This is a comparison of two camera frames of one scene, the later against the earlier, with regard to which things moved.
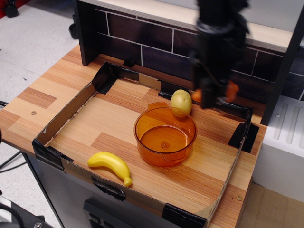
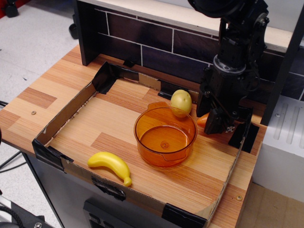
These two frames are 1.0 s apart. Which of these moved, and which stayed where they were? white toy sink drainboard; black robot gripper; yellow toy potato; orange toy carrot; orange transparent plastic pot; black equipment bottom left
Moved: black robot gripper; orange toy carrot
Stayed: black equipment bottom left; white toy sink drainboard; orange transparent plastic pot; yellow toy potato
